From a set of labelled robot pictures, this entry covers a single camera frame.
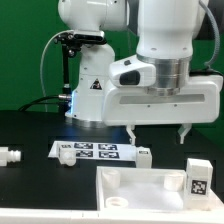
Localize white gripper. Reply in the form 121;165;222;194
101;73;224;146

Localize white square table top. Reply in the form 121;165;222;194
96;166;224;212

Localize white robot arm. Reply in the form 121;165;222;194
58;0;224;136

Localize white sheet with tags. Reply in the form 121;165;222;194
48;141;136;161

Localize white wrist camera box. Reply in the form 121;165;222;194
109;55;156;87

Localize grey arm hose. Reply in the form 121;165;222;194
198;0;222;69

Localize white L-shaped obstacle wall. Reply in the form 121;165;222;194
0;208;224;224

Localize black base cables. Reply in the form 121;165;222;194
18;94;73;112

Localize white camera cable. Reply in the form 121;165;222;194
39;29;73;113

